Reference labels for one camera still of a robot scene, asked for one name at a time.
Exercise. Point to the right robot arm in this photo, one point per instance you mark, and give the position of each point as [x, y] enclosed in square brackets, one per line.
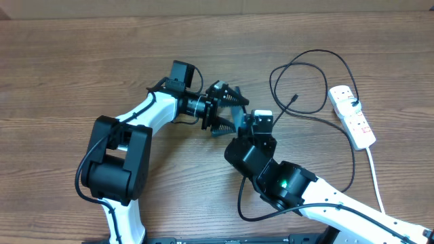
[289, 187]

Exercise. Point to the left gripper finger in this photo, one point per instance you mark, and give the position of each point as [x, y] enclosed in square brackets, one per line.
[231, 97]
[221, 126]

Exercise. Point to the white charger plug adapter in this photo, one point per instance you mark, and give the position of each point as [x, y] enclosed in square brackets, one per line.
[347, 107]

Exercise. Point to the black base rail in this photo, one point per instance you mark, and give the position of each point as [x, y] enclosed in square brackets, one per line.
[311, 238]

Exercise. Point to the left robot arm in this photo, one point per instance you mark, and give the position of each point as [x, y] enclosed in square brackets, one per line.
[114, 170]

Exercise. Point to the white power strip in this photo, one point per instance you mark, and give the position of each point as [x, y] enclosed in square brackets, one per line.
[356, 126]

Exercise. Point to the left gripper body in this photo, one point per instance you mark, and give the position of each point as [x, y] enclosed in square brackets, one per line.
[211, 106]

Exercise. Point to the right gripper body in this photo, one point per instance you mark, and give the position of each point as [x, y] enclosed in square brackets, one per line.
[272, 144]

